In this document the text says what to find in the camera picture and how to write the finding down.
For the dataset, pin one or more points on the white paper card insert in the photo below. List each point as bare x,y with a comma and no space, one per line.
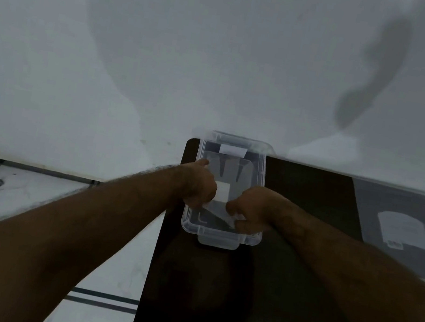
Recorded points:
405,231

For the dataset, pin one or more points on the grey plastic glove packet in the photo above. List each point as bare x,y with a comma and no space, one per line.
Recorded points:
366,198

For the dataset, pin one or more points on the person's left hand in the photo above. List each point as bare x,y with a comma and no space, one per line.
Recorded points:
200,185

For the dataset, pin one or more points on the clear plastic glove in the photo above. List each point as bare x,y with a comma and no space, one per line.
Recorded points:
231,170

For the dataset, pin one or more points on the person's right hand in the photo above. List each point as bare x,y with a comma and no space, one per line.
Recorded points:
258,212

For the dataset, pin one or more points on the clear plastic box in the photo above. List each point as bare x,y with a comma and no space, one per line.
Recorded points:
219,236

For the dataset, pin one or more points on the person's left forearm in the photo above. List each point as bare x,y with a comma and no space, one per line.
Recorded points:
60,234

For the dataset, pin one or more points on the person's right forearm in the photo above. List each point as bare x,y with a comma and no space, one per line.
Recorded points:
357,291

